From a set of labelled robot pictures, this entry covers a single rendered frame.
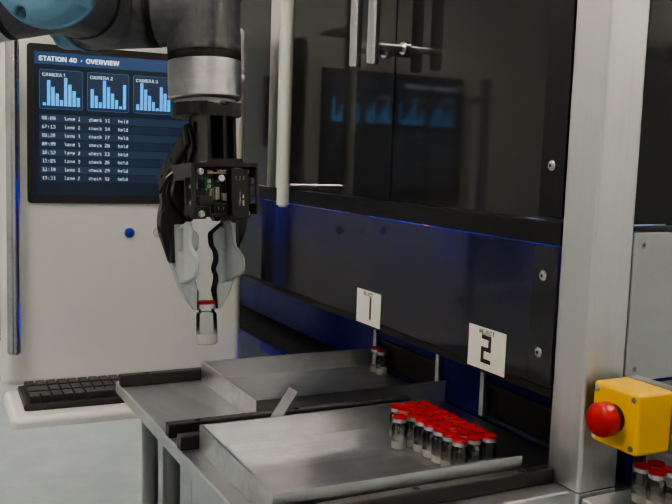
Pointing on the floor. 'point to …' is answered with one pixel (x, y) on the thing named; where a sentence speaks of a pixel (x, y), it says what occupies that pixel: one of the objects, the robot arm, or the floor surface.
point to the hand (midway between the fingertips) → (204, 295)
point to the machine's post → (596, 234)
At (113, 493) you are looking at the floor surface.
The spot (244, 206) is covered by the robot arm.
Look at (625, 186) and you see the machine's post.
